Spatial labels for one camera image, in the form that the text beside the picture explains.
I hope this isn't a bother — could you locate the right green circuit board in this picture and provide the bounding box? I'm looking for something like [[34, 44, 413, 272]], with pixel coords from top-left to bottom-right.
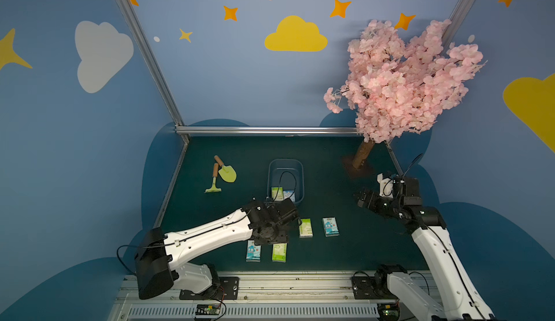
[[377, 304, 400, 321]]

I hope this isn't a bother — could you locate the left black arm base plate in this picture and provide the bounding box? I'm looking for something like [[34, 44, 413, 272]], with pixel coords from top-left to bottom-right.
[[179, 276, 240, 302]]

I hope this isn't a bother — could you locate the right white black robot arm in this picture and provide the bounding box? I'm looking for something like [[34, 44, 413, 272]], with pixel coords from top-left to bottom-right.
[[357, 190, 497, 320]]

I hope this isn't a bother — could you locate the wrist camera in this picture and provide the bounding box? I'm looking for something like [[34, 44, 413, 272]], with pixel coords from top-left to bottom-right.
[[377, 174, 423, 206], [273, 199, 300, 226]]

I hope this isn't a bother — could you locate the green trowel wooden handle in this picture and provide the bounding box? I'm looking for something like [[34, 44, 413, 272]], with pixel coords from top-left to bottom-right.
[[214, 156, 237, 183]]

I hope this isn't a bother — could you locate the blue plastic storage box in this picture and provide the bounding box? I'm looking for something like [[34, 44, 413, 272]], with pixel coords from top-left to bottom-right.
[[267, 158, 305, 205]]

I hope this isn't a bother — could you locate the green rake wooden handle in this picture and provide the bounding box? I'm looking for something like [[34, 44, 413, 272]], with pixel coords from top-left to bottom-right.
[[205, 163, 222, 194]]

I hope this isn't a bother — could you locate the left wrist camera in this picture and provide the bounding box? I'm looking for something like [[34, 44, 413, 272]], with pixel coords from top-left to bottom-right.
[[273, 199, 300, 226]]

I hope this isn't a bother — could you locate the aluminium front rail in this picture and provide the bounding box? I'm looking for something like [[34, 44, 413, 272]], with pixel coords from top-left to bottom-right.
[[108, 271, 442, 320]]

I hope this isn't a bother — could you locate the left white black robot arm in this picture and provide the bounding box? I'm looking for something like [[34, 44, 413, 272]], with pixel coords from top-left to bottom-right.
[[134, 199, 299, 300]]

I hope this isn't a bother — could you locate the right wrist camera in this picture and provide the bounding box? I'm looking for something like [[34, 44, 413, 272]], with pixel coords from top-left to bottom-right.
[[377, 174, 423, 206]]

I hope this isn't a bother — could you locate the green tissue pack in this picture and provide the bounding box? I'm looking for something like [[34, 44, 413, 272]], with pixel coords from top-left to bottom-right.
[[272, 243, 288, 263], [271, 187, 284, 202], [299, 218, 313, 239]]

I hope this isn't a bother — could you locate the pink blossom artificial tree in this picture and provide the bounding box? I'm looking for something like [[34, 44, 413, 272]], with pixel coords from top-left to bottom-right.
[[324, 20, 484, 175]]

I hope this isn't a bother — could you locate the aluminium back frame bar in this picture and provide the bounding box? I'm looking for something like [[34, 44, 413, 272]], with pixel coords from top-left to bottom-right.
[[175, 126, 357, 136]]

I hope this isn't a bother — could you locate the green circuit board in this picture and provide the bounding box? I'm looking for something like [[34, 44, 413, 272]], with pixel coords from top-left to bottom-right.
[[195, 305, 221, 318], [377, 304, 400, 321]]

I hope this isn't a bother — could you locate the left green circuit board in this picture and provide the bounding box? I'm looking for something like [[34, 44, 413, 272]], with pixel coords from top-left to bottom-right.
[[195, 305, 221, 318]]

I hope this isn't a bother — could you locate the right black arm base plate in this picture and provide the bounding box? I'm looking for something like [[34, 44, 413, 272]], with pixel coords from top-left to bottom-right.
[[351, 276, 392, 300]]

